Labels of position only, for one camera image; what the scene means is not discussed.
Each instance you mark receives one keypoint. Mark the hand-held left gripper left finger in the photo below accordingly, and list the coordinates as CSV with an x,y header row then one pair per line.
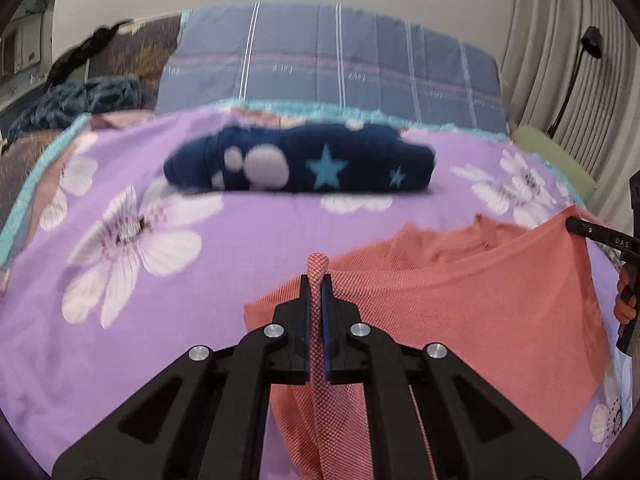
x,y
300,320

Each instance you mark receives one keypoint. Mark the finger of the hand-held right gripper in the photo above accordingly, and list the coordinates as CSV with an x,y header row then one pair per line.
x,y
585,229

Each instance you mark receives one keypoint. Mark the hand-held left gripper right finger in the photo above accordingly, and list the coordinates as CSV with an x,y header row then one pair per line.
x,y
326,320

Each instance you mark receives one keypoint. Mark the pink knit sweater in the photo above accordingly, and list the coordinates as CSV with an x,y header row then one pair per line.
x,y
450,310

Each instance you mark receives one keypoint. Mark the person's right hand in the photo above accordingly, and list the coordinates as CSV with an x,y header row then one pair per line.
x,y
625,300

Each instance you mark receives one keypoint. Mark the green pillow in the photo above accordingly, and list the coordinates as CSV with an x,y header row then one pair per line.
x,y
555,160

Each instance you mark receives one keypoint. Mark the purple floral bed quilt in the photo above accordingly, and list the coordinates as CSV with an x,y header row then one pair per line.
x,y
150,335

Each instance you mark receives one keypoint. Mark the navy star print blanket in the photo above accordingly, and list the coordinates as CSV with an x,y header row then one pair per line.
x,y
300,165

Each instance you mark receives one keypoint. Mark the black floor lamp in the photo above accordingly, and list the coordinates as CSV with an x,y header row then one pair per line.
x,y
592,42

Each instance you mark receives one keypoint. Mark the beige curtain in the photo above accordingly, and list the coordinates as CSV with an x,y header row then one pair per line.
x,y
560,25

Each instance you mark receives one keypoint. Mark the blue plaid pillow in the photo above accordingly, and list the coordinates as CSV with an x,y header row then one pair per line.
x,y
325,60

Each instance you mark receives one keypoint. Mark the blue-grey fleece blanket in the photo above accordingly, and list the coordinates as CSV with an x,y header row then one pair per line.
x,y
80,102

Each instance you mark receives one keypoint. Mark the dark branch print pillow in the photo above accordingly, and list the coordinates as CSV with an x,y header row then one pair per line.
x,y
135,55

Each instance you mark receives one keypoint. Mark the dark branch print bedspread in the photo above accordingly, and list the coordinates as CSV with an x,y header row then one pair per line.
x,y
20,170

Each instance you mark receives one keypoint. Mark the black garment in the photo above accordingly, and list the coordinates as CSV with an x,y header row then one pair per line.
x,y
82,52

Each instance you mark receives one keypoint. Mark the mirrored wall cabinet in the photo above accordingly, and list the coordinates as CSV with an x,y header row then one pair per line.
x,y
20,52

